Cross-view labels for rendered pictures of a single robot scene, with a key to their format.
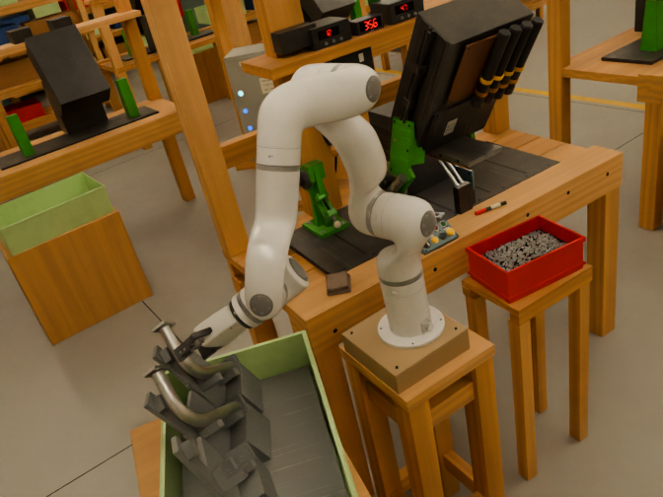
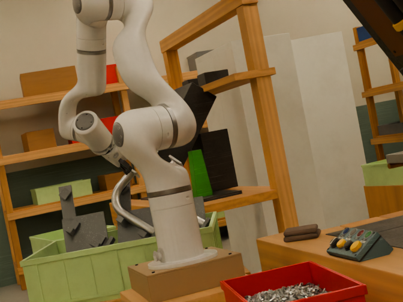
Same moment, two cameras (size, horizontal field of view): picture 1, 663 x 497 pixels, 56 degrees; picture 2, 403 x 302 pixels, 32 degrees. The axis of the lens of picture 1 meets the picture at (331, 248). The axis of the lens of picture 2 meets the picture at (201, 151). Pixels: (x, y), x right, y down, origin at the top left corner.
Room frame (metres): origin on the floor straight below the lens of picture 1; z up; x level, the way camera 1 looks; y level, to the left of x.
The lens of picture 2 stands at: (1.84, -2.03, 1.24)
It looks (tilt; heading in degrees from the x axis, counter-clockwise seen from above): 1 degrees down; 100
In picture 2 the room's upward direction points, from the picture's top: 11 degrees counter-clockwise
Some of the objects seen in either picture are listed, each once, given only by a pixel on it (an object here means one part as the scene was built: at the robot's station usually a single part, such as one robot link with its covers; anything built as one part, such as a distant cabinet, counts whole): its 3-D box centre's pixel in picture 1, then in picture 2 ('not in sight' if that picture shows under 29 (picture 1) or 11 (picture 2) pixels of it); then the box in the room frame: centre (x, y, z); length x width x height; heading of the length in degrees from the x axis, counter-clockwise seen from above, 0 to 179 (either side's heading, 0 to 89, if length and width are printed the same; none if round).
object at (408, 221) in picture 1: (404, 238); (150, 151); (1.39, -0.19, 1.22); 0.19 x 0.12 x 0.24; 42
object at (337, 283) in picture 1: (337, 282); (301, 232); (1.73, 0.00, 0.91); 0.10 x 0.08 x 0.03; 174
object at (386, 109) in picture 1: (415, 142); not in sight; (2.39, -0.43, 1.07); 0.30 x 0.18 x 0.34; 116
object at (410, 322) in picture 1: (405, 301); (176, 227); (1.41, -0.17, 1.01); 0.19 x 0.19 x 0.18
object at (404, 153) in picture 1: (407, 145); not in sight; (2.13, -0.36, 1.17); 0.13 x 0.12 x 0.20; 116
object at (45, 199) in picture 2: not in sight; (131, 159); (-0.34, 5.91, 1.14); 3.01 x 0.54 x 2.28; 30
